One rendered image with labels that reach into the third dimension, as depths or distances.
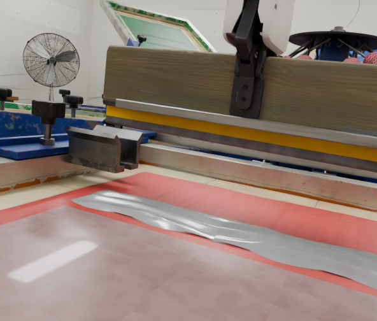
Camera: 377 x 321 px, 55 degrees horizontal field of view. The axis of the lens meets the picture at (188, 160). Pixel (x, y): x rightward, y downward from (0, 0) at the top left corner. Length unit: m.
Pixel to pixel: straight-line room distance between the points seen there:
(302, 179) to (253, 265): 0.28
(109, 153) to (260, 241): 0.23
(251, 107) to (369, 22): 4.29
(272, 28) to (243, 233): 0.20
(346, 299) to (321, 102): 0.18
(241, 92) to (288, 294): 0.20
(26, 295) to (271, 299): 0.16
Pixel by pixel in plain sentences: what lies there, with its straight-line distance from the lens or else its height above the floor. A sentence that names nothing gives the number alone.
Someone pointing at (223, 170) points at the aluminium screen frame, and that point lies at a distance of 0.61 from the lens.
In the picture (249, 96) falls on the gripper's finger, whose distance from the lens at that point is 0.38.
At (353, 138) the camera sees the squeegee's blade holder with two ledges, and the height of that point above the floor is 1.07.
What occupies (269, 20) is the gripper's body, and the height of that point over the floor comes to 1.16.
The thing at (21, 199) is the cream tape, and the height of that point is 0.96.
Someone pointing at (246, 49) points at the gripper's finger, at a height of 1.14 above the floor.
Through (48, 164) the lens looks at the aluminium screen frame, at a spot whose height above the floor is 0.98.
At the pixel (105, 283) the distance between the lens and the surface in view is 0.27.
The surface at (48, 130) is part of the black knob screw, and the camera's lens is 0.53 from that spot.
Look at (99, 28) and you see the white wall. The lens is 5.95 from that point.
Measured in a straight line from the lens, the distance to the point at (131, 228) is 0.36.
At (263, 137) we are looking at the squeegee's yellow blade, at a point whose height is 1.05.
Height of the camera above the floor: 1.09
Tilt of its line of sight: 10 degrees down
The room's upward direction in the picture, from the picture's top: 6 degrees clockwise
